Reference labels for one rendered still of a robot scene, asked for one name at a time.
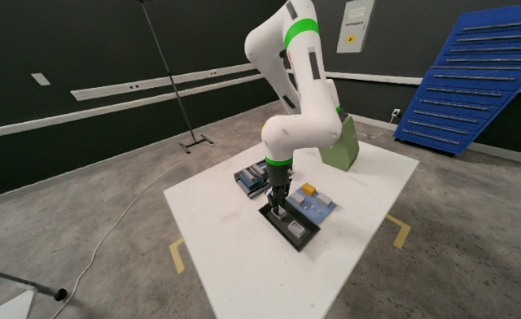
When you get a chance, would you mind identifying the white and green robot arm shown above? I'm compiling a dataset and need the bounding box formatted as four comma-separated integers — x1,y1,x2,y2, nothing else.
245,0,348,183

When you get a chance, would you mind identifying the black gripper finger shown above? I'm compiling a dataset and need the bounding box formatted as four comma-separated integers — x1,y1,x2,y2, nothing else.
279,177,292,209
265,186,282,215

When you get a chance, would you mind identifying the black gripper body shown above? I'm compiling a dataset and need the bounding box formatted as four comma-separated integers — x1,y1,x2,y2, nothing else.
269,175,290,193

